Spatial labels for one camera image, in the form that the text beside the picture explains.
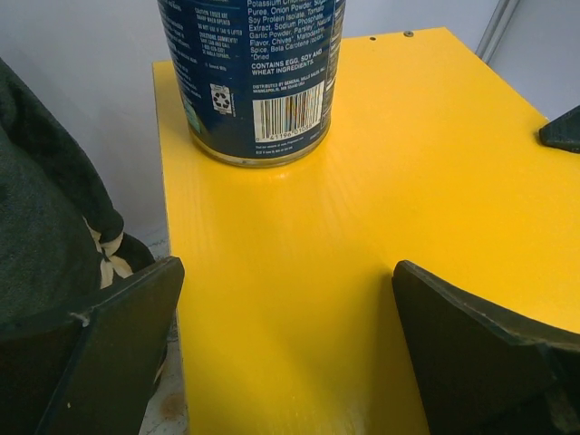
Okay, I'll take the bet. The yellow wooden shelf cabinet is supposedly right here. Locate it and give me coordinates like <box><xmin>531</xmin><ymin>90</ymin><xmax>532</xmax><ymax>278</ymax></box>
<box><xmin>153</xmin><ymin>28</ymin><xmax>579</xmax><ymax>434</ymax></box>

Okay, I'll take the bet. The black floral plush blanket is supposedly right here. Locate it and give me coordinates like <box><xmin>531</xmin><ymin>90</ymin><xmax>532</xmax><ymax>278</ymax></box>
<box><xmin>1</xmin><ymin>63</ymin><xmax>154</xmax><ymax>324</ymax></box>

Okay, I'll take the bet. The aluminium corner post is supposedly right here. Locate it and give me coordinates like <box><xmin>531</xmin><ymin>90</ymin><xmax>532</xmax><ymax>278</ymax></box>
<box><xmin>475</xmin><ymin>0</ymin><xmax>520</xmax><ymax>64</ymax></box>

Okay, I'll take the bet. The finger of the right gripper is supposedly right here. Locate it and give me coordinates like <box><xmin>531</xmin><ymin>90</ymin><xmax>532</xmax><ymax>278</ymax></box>
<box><xmin>538</xmin><ymin>106</ymin><xmax>580</xmax><ymax>153</ymax></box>

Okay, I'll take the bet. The floral patterned table mat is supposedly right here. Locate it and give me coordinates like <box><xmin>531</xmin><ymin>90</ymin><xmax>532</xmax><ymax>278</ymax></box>
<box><xmin>138</xmin><ymin>226</ymin><xmax>194</xmax><ymax>435</ymax></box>

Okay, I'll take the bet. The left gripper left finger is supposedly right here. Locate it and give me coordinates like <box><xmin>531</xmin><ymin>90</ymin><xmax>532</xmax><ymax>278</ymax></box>
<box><xmin>1</xmin><ymin>256</ymin><xmax>185</xmax><ymax>434</ymax></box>

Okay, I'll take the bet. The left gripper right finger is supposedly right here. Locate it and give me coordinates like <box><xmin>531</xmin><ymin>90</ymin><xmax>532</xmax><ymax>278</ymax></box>
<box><xmin>392</xmin><ymin>261</ymin><xmax>579</xmax><ymax>434</ymax></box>

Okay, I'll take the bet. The blue soup can top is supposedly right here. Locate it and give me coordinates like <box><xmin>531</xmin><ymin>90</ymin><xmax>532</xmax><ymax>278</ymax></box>
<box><xmin>158</xmin><ymin>0</ymin><xmax>345</xmax><ymax>167</ymax></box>

